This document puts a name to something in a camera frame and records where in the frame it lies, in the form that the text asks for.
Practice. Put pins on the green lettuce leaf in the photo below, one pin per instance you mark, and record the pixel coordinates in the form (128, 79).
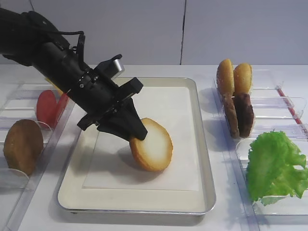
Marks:
(276, 168)

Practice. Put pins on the clear acrylic left rack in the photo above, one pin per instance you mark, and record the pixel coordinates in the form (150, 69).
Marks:
(32, 118)

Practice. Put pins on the brown bun slice outer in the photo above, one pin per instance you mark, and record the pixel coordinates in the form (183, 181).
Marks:
(23, 146)

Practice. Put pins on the clear acrylic right rack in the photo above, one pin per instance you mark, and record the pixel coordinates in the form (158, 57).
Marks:
(274, 110)

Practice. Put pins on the yellow cheese slice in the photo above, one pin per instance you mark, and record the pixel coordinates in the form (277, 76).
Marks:
(53, 84)

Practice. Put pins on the red tomato slice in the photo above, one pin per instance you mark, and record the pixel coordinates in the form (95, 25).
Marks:
(59, 109)
(45, 108)

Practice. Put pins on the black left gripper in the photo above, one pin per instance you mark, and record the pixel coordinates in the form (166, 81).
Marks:
(108, 106)

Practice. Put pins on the clear acrylic rack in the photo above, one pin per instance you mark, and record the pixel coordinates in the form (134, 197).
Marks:
(274, 110)
(32, 118)

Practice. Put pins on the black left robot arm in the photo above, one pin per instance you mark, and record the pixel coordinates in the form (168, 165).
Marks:
(31, 40)

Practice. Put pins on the tan bun bottom slice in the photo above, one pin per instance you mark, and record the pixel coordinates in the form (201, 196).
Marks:
(242, 78)

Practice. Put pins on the red tomato slice outer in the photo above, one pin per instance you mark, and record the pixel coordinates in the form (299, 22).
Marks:
(45, 108)

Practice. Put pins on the brown meat patty rear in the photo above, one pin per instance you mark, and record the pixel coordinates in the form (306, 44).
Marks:
(230, 114)

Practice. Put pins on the brown meat patty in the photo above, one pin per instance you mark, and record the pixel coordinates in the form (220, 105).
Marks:
(245, 114)
(230, 114)

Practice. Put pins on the sesame bun top slice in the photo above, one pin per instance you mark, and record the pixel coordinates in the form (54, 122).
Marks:
(224, 77)

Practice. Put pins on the brown meat patty front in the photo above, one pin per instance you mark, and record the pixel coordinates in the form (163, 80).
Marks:
(245, 114)

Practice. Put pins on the cream metal tray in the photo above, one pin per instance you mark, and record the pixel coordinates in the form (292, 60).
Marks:
(167, 172)

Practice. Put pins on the toasted bun slice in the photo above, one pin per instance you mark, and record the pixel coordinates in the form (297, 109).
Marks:
(154, 153)

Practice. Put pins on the red tomato slice inner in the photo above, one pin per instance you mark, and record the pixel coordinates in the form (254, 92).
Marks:
(59, 109)

